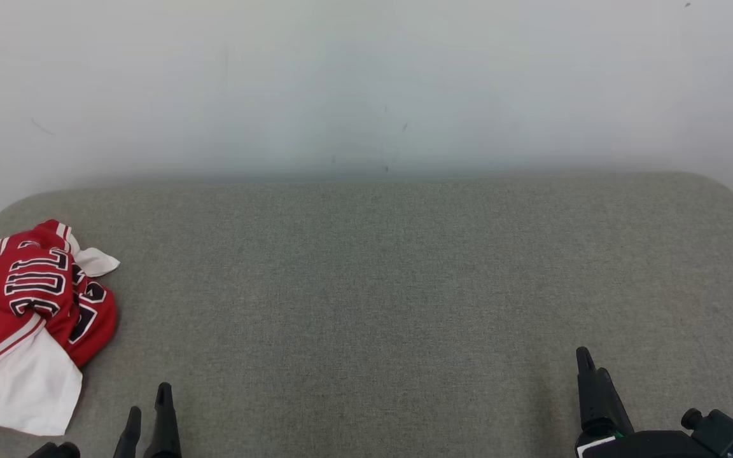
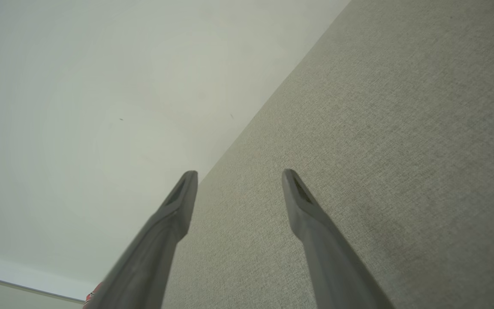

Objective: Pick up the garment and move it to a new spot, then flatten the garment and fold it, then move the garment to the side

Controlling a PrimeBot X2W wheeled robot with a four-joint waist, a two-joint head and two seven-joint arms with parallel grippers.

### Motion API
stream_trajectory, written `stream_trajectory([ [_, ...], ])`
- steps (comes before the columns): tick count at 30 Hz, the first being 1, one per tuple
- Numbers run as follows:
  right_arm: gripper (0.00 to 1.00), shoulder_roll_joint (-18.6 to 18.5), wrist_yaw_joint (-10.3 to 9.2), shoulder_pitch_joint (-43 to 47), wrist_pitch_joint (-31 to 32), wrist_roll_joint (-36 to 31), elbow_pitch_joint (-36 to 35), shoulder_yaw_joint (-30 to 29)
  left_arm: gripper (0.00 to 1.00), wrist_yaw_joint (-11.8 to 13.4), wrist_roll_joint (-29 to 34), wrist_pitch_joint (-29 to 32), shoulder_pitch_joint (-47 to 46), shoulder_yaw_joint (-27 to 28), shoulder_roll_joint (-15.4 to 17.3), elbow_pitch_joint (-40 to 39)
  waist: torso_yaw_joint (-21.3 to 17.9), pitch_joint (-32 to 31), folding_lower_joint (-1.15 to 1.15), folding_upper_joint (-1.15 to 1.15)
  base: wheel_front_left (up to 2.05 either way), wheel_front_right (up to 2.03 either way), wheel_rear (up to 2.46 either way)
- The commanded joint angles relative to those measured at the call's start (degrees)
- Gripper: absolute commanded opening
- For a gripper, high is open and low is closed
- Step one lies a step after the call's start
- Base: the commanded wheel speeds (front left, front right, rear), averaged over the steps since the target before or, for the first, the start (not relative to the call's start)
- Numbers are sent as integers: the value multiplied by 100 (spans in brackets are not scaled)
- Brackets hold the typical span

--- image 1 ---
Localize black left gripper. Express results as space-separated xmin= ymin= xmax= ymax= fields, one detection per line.
xmin=28 ymin=382 xmax=183 ymax=458

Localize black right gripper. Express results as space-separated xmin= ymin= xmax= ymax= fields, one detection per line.
xmin=575 ymin=347 xmax=708 ymax=458

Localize red and white jersey shirt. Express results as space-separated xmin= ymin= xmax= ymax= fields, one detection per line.
xmin=0 ymin=254 xmax=84 ymax=437
xmin=0 ymin=219 xmax=120 ymax=370

